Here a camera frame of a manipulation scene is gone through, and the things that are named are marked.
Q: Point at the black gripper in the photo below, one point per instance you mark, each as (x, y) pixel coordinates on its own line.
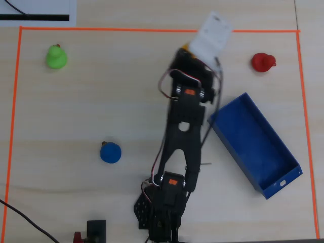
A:
(187, 47)

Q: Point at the yellow rubber duck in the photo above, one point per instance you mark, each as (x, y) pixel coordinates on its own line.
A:
(186, 47)

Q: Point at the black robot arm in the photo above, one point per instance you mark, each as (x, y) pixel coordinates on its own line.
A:
(184, 141)

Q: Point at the red rubber duck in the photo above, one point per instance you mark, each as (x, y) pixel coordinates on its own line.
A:
(262, 62)

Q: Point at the blue plastic box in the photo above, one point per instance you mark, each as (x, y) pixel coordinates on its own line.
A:
(253, 141)

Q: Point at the blue rubber duck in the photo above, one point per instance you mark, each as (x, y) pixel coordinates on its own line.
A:
(110, 153)

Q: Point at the green rubber duck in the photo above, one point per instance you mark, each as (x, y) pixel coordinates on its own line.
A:
(55, 58)

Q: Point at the orange tape strip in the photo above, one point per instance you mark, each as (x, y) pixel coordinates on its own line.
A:
(14, 101)
(101, 29)
(305, 114)

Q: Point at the white paper with black bar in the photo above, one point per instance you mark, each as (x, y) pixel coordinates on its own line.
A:
(50, 7)

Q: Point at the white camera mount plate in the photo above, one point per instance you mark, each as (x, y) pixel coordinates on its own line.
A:
(211, 38)

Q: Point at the black camera stand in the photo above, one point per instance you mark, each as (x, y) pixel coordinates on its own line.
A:
(96, 227)

